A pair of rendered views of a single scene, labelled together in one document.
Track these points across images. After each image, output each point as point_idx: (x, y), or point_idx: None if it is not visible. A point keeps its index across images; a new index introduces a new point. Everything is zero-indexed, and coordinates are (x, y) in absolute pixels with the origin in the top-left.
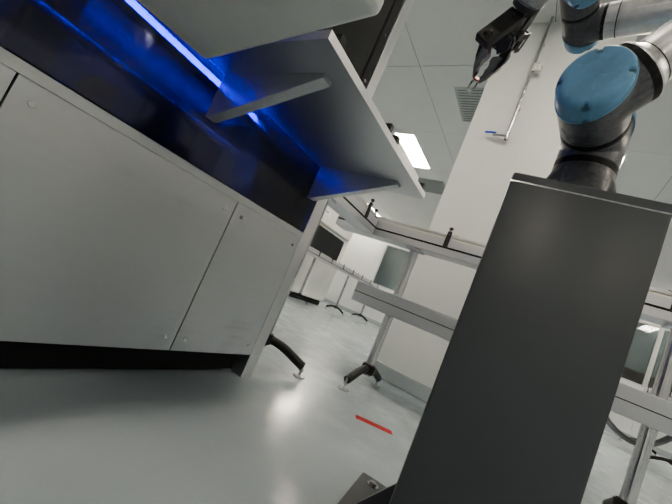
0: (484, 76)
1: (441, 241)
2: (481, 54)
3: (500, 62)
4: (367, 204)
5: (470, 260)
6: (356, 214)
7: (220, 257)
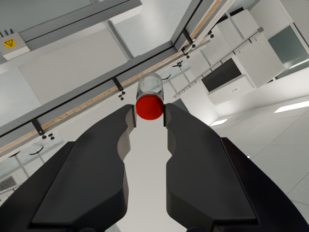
0: (112, 114)
1: (120, 79)
2: (206, 161)
3: (29, 200)
4: (193, 39)
5: (86, 85)
6: (188, 13)
7: None
